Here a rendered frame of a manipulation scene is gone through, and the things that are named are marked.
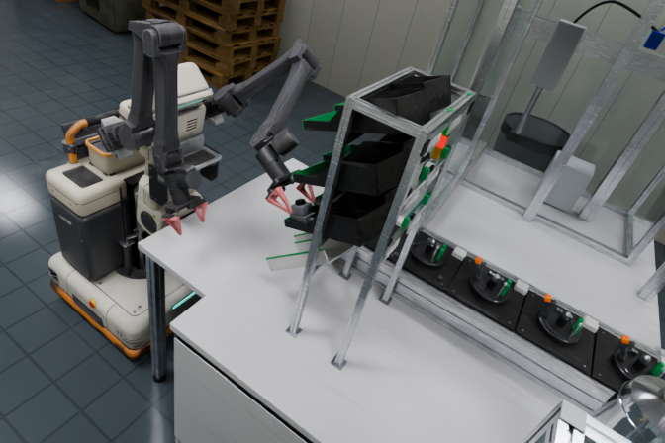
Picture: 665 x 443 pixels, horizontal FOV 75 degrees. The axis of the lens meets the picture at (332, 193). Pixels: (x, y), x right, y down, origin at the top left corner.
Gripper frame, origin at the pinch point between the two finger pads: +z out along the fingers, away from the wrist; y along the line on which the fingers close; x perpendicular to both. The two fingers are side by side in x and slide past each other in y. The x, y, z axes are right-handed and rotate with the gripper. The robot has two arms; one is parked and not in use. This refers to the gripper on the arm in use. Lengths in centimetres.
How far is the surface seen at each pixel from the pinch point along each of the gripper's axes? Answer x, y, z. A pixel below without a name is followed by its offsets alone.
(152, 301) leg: 82, -20, -12
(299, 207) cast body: -1.3, -2.3, 0.7
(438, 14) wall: 57, 337, -129
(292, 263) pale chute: 13.5, -4.4, 11.5
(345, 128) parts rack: -36.0, -8.3, -1.6
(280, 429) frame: 33, -26, 47
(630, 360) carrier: -16, 62, 98
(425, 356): 16, 20, 59
